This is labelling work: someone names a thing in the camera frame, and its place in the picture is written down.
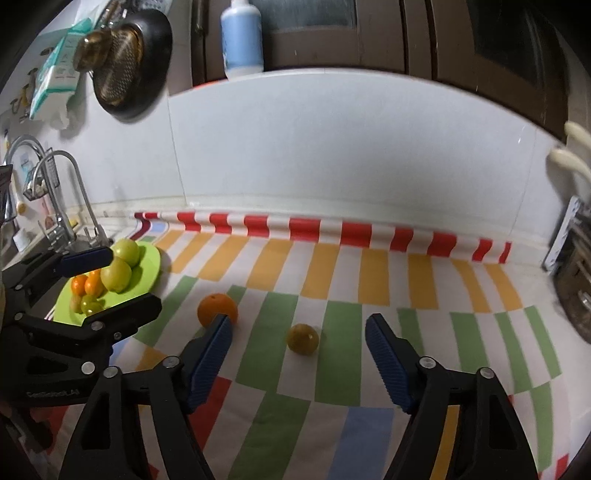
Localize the slim gooseneck faucet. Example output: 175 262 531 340
34 150 112 248

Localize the white pump bottle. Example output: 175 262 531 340
220 0 264 80

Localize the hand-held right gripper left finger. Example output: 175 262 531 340
69 315 233 480

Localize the striped colourful tablecloth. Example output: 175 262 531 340
44 210 571 480

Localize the cream pan handle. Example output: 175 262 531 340
547 148 591 182
565 121 591 155

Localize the small brown fruit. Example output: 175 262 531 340
287 323 320 356

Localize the green plate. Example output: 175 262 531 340
54 240 161 326

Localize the yellow lemon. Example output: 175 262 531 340
100 258 133 294

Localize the white pot rack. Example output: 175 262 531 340
542 196 583 271

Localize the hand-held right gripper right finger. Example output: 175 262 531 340
366 314 539 480

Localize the dark brown window frame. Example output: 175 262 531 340
191 0 574 139

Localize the orange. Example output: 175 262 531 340
198 293 239 328
84 270 106 297

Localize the teal tissue pack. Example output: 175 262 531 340
28 18 96 128

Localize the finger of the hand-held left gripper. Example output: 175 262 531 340
4 247 114 297
14 293 163 344

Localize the large steel pot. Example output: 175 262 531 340
554 226 591 345

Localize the black frying pan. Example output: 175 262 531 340
91 9 173 123

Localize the chrome pull-out faucet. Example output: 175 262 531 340
7 135 75 246

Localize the large green guava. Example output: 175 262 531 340
111 239 141 267

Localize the small brass saucepan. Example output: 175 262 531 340
75 30 114 73

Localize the wire basket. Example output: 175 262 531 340
23 161 61 202

